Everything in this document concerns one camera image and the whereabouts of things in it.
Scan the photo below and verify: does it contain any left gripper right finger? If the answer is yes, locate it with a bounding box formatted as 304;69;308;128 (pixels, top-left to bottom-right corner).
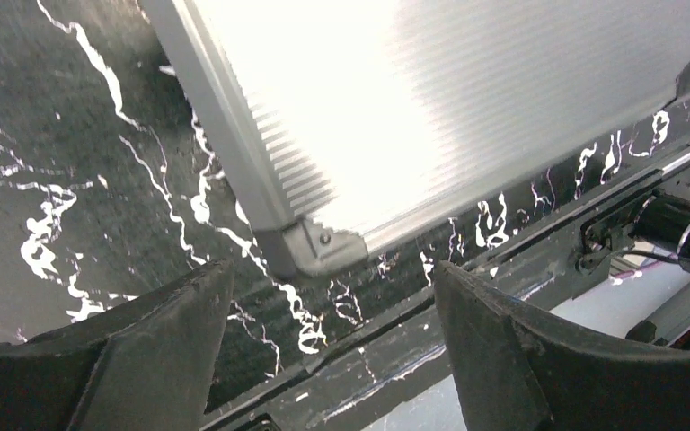
433;261;690;430

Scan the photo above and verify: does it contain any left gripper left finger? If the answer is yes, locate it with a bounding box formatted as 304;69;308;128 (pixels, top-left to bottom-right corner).
0;260;234;430

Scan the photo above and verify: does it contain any black poker set case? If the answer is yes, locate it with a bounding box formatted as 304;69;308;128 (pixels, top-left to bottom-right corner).
143;1;690;280

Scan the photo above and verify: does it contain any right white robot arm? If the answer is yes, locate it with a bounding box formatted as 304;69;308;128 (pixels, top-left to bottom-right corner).
632;193;690;274

